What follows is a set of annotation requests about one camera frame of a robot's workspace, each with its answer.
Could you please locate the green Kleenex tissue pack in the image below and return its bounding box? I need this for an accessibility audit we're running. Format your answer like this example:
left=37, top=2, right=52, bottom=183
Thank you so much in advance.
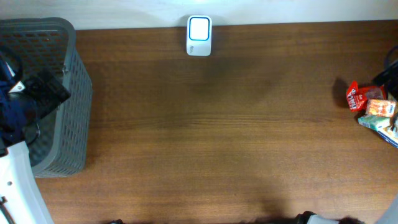
left=358, top=114, right=390, bottom=131

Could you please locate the grey plastic basket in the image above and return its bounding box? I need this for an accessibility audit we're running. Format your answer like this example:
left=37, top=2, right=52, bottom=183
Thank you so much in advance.
left=1, top=17, right=93, bottom=177

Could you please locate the red Hacks candy bag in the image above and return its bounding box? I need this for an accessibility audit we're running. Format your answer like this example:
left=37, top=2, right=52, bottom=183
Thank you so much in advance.
left=346, top=81, right=387, bottom=112

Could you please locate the white black barcode scanner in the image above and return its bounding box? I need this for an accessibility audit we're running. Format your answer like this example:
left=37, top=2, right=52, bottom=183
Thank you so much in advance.
left=186, top=15, right=213, bottom=57

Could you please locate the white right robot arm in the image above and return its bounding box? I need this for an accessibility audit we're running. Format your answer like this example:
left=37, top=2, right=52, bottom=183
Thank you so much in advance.
left=294, top=46, right=397, bottom=224

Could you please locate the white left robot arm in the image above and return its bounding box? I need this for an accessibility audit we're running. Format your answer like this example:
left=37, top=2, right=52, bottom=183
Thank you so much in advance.
left=1, top=46, right=71, bottom=223

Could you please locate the orange Kleenex tissue pack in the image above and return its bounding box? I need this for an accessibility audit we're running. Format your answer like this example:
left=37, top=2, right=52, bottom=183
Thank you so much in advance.
left=366, top=99, right=397, bottom=118

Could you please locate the beige wet wipes pack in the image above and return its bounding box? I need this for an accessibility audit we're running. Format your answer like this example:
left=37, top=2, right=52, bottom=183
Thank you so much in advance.
left=377, top=124, right=398, bottom=148

